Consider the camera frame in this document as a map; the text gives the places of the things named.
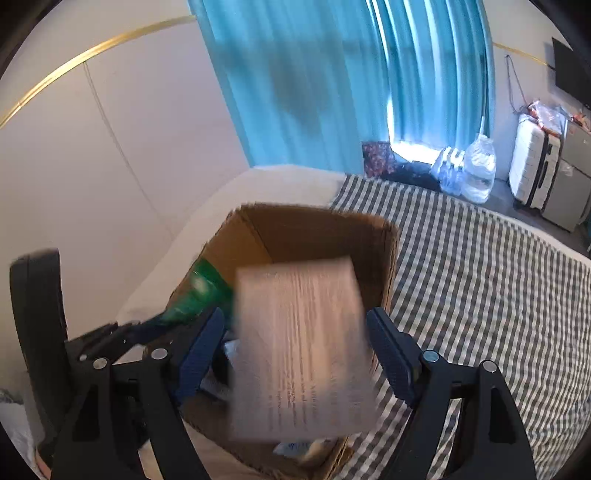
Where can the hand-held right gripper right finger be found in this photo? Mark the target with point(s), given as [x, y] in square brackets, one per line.
[392, 355]

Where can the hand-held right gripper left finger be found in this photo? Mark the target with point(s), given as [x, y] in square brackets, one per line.
[201, 350]

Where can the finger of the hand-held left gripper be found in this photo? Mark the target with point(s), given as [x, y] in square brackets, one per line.
[124, 334]

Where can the green and white packet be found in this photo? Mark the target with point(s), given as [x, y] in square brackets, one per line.
[201, 290]

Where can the brown cardboard box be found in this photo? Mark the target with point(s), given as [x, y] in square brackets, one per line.
[323, 230]

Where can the pack of water bottles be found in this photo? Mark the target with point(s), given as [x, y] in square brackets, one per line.
[448, 168]

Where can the dark floral bag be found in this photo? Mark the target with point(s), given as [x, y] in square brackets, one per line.
[378, 159]

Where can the large clear water jug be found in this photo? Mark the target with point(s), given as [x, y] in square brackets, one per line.
[479, 170]

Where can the white suitcase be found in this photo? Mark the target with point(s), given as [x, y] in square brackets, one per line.
[531, 166]

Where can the grey mini fridge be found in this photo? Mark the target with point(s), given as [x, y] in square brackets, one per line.
[570, 184]

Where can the blue curtain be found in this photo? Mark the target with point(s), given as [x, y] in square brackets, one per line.
[323, 83]

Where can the clear plastic bag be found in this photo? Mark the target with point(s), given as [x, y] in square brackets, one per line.
[549, 115]

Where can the black wall television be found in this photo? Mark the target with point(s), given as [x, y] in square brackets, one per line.
[572, 74]

